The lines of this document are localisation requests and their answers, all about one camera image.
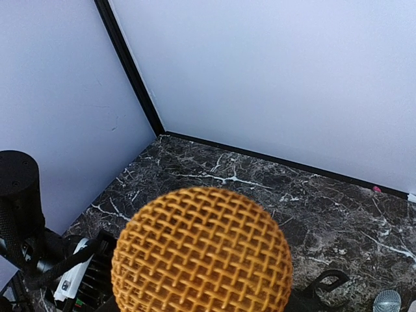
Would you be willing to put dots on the orange microphone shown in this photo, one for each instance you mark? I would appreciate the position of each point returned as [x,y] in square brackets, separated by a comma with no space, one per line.
[202,249]

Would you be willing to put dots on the black stand of purple microphone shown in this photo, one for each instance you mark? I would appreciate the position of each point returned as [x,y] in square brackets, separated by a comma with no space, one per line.
[308,299]

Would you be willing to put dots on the glitter silver-head microphone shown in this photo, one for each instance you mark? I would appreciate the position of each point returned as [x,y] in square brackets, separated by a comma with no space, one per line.
[387,301]

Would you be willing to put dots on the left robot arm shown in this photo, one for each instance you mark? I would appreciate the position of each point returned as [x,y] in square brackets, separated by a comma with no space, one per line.
[25,240]

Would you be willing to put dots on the left black frame post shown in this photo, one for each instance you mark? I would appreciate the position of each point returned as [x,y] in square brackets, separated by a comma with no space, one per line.
[126,59]

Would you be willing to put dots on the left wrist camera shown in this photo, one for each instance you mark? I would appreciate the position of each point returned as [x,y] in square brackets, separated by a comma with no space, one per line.
[87,286]

